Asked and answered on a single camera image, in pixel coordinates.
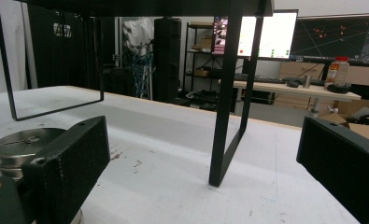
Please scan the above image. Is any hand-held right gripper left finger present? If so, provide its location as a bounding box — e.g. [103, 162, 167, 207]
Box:
[21, 115, 111, 224]

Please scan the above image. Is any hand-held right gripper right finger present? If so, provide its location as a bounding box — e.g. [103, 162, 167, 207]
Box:
[296, 116, 369, 224]

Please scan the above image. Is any cardboard box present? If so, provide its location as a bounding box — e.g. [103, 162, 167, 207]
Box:
[320, 112, 369, 143]

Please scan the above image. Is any round silver metal tin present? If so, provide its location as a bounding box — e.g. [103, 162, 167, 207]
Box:
[0, 127, 84, 224]

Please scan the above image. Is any black round object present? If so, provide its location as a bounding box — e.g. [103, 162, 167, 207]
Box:
[327, 83, 351, 94]

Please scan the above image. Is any wooden desk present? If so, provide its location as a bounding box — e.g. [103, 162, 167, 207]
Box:
[219, 78, 362, 118]

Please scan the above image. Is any clear jar with red lid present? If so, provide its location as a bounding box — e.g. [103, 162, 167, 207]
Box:
[324, 56, 350, 90]

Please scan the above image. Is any black keyboard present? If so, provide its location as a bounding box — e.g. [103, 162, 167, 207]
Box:
[234, 73, 287, 85]

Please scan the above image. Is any black curtain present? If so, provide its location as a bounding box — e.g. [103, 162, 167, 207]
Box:
[27, 3, 116, 91]

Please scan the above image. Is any dark screen monitor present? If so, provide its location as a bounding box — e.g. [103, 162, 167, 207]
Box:
[289, 13, 369, 68]

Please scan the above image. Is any black metal shelf stand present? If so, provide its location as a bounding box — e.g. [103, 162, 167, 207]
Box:
[0, 0, 275, 189]

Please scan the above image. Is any white screen monitor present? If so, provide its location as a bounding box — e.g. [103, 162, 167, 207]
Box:
[212, 9, 299, 61]

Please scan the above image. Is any white cloth bundle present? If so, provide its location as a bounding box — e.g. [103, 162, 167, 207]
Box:
[121, 17, 155, 50]

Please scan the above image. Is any black metal storage rack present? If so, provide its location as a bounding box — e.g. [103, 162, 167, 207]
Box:
[182, 21, 236, 94]

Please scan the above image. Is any bundle of blue cables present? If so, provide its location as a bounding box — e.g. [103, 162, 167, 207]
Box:
[131, 51, 156, 99]

